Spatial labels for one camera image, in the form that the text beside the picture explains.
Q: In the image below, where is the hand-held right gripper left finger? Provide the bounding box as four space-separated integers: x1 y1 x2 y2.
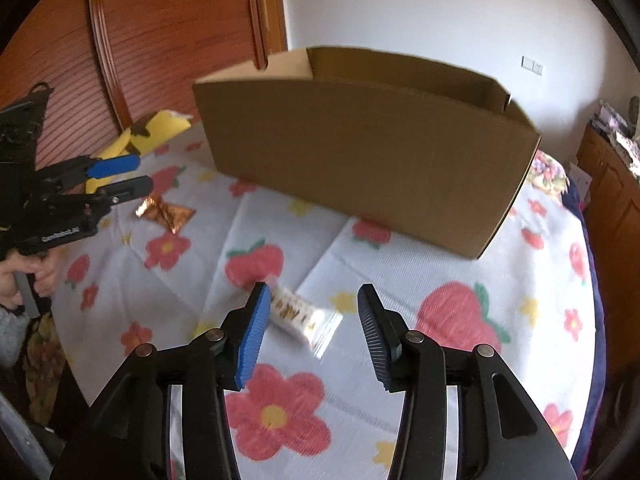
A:
50 282 271 480

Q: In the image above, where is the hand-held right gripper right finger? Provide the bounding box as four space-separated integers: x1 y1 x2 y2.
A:
357 283 578 480

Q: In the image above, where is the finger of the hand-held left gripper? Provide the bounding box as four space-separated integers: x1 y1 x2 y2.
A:
37 154 141 181
42 176 153 211

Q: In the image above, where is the copper foil snack wrapper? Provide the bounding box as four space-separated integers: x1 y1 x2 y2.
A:
135 194 196 233

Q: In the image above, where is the small white snack packet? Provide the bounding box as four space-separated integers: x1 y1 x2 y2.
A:
267 285 343 353

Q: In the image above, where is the brown cardboard box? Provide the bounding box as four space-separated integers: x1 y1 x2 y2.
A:
192 46 542 261

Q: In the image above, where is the person's left hand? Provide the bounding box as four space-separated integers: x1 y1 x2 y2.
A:
0 247 63 311

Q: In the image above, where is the yellow plush pillow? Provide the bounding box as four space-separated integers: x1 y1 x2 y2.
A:
85 111 193 196

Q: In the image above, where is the strawberry print bed sheet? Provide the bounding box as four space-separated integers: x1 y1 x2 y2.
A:
50 120 596 480

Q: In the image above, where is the wooden headboard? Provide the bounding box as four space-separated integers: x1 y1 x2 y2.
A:
0 0 288 171

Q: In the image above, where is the dark floral cloth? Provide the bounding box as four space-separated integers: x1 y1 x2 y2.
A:
22 312 88 428

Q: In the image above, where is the dark blue blanket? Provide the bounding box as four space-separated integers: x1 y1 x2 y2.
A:
562 175 618 471

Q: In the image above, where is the floral quilt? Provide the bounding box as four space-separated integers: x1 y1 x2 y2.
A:
530 150 571 206

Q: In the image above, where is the wooden cabinet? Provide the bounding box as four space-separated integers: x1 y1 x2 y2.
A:
575 125 640 361

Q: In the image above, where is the clutter on cabinet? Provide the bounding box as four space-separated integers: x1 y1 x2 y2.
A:
590 100 640 176

